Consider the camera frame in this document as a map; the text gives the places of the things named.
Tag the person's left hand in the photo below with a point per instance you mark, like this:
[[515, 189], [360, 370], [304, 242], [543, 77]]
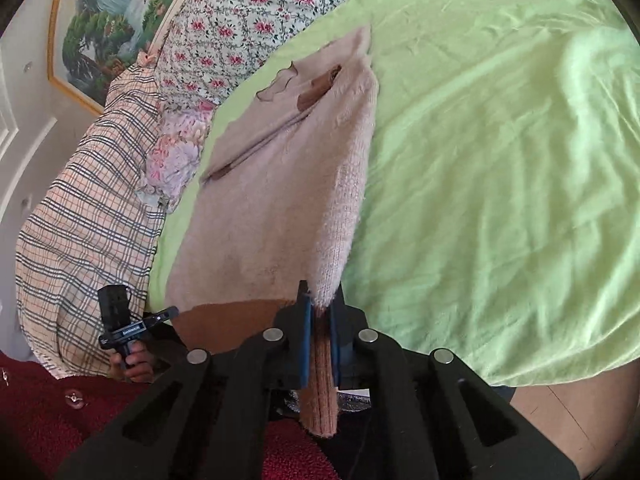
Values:
[[139, 367]]

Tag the light green bed sheet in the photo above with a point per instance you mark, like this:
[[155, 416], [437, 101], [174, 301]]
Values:
[[490, 170]]

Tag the white panelled door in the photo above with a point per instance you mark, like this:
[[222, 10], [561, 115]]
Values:
[[20, 150]]

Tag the red fleece garment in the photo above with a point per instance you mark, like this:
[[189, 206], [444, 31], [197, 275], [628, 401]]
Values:
[[40, 420]]

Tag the beige pink knitted sweater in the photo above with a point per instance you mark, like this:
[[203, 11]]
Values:
[[280, 200]]

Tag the framed landscape painting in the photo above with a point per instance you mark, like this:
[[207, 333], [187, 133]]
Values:
[[100, 25]]

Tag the white quilt with pink flowers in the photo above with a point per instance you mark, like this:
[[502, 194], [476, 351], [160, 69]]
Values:
[[240, 15]]

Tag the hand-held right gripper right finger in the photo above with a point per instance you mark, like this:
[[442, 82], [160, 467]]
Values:
[[335, 345]]

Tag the plaid checked blanket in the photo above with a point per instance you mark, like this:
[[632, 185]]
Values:
[[90, 220]]

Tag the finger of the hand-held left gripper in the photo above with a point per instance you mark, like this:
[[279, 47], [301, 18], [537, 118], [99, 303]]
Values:
[[162, 315]]

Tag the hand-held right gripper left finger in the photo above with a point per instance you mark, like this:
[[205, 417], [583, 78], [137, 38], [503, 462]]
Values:
[[306, 345]]

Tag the purple floral ruffled pillow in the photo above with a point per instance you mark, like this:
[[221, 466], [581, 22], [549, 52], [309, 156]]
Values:
[[175, 155]]

